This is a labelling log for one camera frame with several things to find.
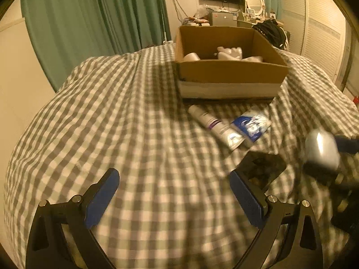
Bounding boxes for white cream tube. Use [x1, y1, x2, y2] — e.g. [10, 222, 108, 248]
[188, 105, 245, 151]

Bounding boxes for grey checkered bed cover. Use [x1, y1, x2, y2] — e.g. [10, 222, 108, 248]
[4, 44, 358, 268]

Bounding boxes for large green curtain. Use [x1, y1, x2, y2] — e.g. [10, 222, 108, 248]
[21, 0, 171, 91]

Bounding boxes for blue wet wipes pack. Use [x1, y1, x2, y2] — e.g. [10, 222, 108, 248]
[231, 110, 271, 148]

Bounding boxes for white oval vanity mirror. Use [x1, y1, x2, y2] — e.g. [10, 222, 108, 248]
[246, 0, 265, 18]

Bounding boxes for black hair scrunchie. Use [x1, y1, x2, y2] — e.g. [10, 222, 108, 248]
[236, 151, 287, 192]

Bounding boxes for black clothes pile on chair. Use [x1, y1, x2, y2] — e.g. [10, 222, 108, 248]
[252, 20, 288, 50]

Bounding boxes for white louvered wardrobe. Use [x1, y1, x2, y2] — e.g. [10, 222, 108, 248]
[280, 0, 352, 83]

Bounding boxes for red fire extinguisher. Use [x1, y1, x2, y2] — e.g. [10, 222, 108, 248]
[353, 96, 359, 106]

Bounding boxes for brown cardboard box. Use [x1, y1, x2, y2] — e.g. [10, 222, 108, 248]
[175, 26, 289, 100]

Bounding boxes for silver grey mouse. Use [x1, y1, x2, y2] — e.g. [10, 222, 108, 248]
[304, 129, 340, 170]

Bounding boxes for white cylindrical bottle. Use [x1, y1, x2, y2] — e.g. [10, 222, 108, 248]
[183, 52, 200, 62]

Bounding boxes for white work gloves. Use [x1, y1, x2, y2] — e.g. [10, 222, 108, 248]
[215, 46, 263, 63]

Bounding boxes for silver mini fridge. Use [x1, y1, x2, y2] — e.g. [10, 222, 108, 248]
[209, 12, 237, 27]

